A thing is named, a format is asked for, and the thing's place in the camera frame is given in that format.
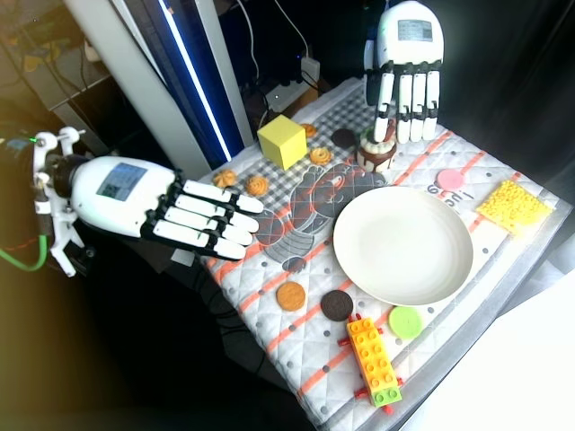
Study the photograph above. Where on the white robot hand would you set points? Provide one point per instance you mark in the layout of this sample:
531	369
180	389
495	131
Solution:
411	40
112	197

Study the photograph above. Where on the chocolate cupcake toy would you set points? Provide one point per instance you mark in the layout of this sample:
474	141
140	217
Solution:
376	159

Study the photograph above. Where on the round cream plate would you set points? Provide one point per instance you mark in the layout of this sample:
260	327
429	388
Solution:
404	247

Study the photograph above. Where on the white plug adapter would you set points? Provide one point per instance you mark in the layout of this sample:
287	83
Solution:
310	68

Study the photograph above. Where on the swirled butter cookie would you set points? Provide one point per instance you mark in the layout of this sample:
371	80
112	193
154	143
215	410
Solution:
224	178
309	130
321	155
257	185

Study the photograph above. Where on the dark chocolate sandwich cookie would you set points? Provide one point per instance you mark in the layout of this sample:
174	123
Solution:
337	305
343	137

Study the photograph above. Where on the white pillar with blue light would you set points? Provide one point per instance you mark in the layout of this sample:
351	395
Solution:
135	67

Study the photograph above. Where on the white power strip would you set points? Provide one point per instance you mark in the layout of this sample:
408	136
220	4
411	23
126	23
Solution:
285	96

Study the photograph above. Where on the pink round disc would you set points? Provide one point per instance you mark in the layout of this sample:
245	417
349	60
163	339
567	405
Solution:
450	179

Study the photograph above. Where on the yellow foam cube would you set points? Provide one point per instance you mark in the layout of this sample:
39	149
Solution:
283	141

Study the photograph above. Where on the yellow bumpy square sponge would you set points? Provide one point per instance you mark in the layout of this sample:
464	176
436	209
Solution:
514	207

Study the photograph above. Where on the round tan biscuit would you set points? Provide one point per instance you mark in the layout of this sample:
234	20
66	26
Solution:
290	296

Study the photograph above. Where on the grey quilt with bear print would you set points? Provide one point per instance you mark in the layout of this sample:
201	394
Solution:
314	269

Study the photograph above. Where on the green round disc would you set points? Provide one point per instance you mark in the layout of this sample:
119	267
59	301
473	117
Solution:
405	322

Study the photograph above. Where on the orange and green brick toy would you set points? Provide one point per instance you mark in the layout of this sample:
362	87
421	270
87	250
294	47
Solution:
375	359

